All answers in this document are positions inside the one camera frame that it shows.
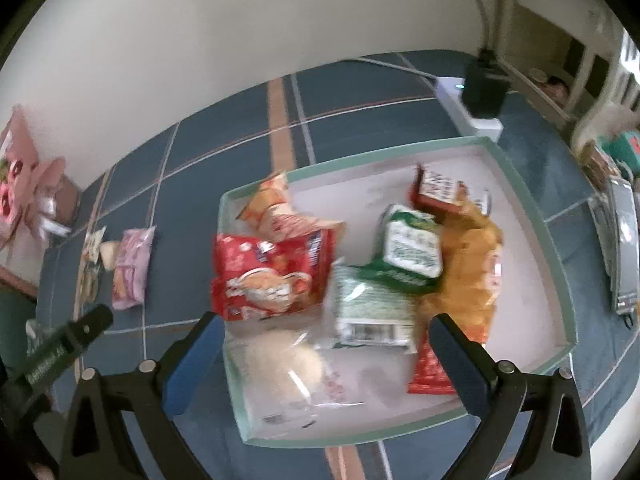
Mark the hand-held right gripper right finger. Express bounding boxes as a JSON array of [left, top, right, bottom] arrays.
[[429, 312, 591, 480]]

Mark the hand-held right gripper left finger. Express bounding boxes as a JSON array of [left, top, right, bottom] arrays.
[[60, 311, 226, 480]]

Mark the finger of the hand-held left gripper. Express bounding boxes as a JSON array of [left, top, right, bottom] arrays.
[[66, 304, 115, 357]]

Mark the red gold-patterned snack packet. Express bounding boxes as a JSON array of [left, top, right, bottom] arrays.
[[407, 330, 458, 396]]

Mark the yellow biscuit packet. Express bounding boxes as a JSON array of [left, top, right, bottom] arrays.
[[420, 195, 503, 346]]

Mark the clear packet with white cake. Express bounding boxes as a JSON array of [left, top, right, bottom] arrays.
[[227, 327, 366, 428]]

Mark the teal-rimmed white tray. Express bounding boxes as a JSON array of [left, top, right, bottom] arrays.
[[216, 136, 577, 450]]

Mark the light green snack packet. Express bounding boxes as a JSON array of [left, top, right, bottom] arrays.
[[320, 262, 421, 356]]

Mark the red and white snack packet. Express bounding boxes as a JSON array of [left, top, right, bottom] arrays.
[[210, 227, 346, 323]]

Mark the dark green snack packet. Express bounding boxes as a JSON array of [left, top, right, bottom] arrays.
[[372, 204, 446, 293]]

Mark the small brown-red snack packet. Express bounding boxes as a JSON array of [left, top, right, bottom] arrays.
[[409, 165, 471, 218]]

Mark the orange cake roll packet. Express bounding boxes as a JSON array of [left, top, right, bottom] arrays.
[[235, 172, 321, 246]]

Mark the pink snack packet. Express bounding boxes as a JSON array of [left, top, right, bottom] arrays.
[[111, 226, 157, 311]]

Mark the small cream snack packet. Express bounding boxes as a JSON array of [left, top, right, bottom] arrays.
[[100, 241, 122, 271]]

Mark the white floral snack packet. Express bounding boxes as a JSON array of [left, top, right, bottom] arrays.
[[80, 226, 108, 306]]

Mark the pink flower bouquet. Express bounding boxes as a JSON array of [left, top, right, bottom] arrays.
[[0, 105, 83, 241]]

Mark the blue plaid bedsheet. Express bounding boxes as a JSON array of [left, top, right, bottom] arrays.
[[35, 50, 640, 480]]

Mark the silver grey device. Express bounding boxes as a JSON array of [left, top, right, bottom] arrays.
[[590, 177, 640, 316]]

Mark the white power strip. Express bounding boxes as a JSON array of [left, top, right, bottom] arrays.
[[434, 76, 503, 142]]

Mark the teal box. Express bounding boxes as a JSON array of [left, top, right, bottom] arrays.
[[602, 130, 640, 171]]

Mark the black power adapter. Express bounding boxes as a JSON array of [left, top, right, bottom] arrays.
[[462, 49, 511, 120]]

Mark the white wooden furniture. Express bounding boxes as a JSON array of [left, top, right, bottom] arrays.
[[500, 0, 640, 126]]

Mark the white power cable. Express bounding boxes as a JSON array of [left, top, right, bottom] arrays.
[[345, 56, 441, 83]]

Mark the grey adapter cable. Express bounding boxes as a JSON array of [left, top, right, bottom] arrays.
[[457, 0, 496, 56]]

